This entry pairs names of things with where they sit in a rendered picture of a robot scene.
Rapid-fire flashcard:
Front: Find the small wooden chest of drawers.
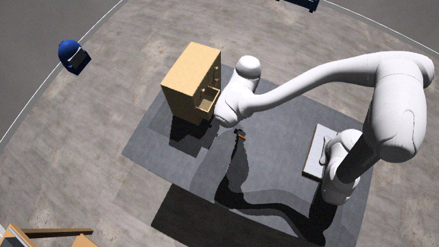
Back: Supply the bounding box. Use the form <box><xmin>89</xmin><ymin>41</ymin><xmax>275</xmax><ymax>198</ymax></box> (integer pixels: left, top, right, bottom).
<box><xmin>161</xmin><ymin>42</ymin><xmax>221</xmax><ymax>126</ymax></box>

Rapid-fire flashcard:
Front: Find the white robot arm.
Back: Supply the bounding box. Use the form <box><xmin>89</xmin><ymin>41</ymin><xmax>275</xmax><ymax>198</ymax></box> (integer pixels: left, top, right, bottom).
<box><xmin>214</xmin><ymin>51</ymin><xmax>434</xmax><ymax>206</ymax></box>

